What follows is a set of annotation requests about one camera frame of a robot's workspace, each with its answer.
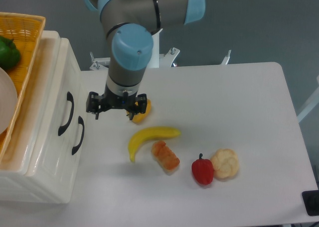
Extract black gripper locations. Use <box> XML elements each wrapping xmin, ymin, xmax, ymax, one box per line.
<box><xmin>86</xmin><ymin>86</ymin><xmax>147</xmax><ymax>120</ymax></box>

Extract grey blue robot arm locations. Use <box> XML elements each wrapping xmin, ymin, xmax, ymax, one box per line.
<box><xmin>84</xmin><ymin>0</ymin><xmax>206</xmax><ymax>118</ymax></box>

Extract white drawer cabinet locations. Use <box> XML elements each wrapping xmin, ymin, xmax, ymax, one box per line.
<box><xmin>0</xmin><ymin>31</ymin><xmax>88</xmax><ymax>203</ymax></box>

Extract yellow toy bell pepper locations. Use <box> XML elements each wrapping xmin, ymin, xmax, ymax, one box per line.
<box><xmin>132</xmin><ymin>99</ymin><xmax>152</xmax><ymax>124</ymax></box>

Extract yellow toy banana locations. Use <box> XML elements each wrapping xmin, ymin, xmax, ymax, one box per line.
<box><xmin>128</xmin><ymin>126</ymin><xmax>181</xmax><ymax>163</ymax></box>

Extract orange toy croissant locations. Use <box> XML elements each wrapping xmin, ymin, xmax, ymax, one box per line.
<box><xmin>151</xmin><ymin>140</ymin><xmax>180</xmax><ymax>173</ymax></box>

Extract red toy bell pepper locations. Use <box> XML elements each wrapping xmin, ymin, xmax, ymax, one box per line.
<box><xmin>191</xmin><ymin>153</ymin><xmax>214</xmax><ymax>186</ymax></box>

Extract white plate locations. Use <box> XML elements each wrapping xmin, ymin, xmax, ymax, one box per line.
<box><xmin>0</xmin><ymin>68</ymin><xmax>17</xmax><ymax>134</ymax></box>

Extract green toy bell pepper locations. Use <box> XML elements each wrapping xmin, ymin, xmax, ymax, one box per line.
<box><xmin>0</xmin><ymin>36</ymin><xmax>21</xmax><ymax>70</ymax></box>

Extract beige toy bread roll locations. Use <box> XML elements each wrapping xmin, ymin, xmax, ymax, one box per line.
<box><xmin>210</xmin><ymin>149</ymin><xmax>239</xmax><ymax>179</ymax></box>

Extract yellow wicker basket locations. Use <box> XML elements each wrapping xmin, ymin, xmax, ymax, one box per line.
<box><xmin>0</xmin><ymin>12</ymin><xmax>46</xmax><ymax>158</ymax></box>

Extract black device at edge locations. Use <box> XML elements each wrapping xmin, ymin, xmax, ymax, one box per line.
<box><xmin>302</xmin><ymin>190</ymin><xmax>319</xmax><ymax>216</ymax></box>

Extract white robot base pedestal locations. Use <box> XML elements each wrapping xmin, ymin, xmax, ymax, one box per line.
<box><xmin>89</xmin><ymin>27</ymin><xmax>232</xmax><ymax>71</ymax></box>

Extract white metal frame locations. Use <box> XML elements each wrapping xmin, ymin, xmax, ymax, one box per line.
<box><xmin>297</xmin><ymin>87</ymin><xmax>319</xmax><ymax>123</ymax></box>

